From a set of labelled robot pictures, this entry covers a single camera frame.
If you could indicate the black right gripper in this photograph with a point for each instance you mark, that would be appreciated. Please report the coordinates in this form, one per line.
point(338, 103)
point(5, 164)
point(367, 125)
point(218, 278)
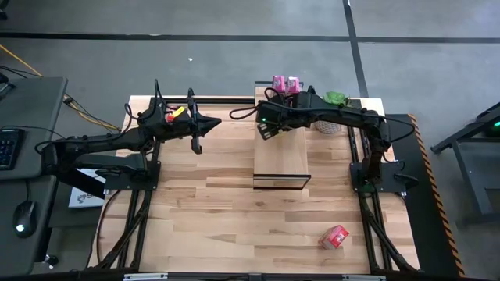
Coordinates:
point(273, 113)

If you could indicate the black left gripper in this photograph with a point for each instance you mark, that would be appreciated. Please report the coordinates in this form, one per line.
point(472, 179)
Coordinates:
point(176, 126)

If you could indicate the red cereal box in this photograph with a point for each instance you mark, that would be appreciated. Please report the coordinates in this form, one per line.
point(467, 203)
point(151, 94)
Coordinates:
point(170, 117)
point(335, 237)

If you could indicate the purple Raisin Bran cereal box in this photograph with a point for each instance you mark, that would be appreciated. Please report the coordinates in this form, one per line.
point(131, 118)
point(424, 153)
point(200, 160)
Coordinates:
point(279, 83)
point(293, 84)

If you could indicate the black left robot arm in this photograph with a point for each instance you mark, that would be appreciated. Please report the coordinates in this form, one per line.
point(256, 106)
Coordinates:
point(101, 144)

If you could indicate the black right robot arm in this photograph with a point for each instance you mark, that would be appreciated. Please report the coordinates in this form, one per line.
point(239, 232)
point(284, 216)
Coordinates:
point(351, 117)

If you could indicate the green plant in woven pot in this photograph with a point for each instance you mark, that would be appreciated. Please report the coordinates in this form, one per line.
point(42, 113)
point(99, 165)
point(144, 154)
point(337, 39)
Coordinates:
point(335, 97)

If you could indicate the white box with black print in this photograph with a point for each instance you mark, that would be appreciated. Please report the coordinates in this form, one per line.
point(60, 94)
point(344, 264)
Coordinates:
point(84, 197)

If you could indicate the grey desk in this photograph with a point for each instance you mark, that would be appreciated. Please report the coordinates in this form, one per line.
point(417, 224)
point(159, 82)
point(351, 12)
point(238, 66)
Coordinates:
point(35, 101)

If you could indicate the black mat with hazard stripes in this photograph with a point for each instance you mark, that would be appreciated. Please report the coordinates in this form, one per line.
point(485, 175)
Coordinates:
point(429, 234)

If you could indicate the black keyboard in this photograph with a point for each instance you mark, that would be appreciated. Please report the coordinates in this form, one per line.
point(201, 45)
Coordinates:
point(8, 150)

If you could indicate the black computer mouse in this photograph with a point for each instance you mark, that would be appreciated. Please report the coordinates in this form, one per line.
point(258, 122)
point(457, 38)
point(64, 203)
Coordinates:
point(24, 218)

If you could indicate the black desk caster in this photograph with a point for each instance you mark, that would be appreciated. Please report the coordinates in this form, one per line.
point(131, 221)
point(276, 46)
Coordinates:
point(51, 260)

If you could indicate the wooden shelf with black frame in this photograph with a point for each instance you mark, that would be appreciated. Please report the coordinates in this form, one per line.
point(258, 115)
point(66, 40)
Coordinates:
point(279, 156)

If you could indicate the black aluminium table frame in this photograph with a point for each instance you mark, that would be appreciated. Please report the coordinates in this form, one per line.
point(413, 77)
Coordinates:
point(226, 101)

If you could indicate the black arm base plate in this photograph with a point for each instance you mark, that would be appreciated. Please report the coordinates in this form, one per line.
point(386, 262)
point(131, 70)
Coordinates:
point(152, 181)
point(357, 185)

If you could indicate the silver metal bracket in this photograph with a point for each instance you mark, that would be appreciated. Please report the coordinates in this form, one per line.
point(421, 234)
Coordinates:
point(363, 278)
point(144, 277)

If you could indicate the black neighbouring table frame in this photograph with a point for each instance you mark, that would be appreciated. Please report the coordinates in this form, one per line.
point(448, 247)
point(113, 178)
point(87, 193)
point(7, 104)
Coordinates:
point(461, 134)

